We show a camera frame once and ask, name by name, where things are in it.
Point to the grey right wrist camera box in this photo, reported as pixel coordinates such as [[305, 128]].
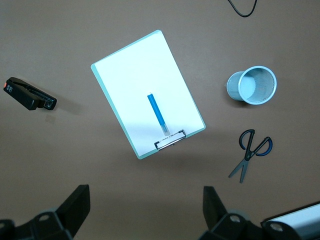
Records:
[[306, 220]]

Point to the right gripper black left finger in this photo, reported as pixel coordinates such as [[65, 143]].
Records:
[[67, 215]]

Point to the silver mesh pen cup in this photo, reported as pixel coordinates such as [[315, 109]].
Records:
[[233, 86]]

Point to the teal clipboard with white paper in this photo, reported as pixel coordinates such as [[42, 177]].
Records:
[[140, 75]]

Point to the blue marker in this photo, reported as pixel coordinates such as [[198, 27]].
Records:
[[156, 110]]

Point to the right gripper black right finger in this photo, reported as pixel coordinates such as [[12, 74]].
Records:
[[215, 215]]

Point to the black stapler with red end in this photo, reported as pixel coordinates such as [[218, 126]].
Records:
[[25, 96]]

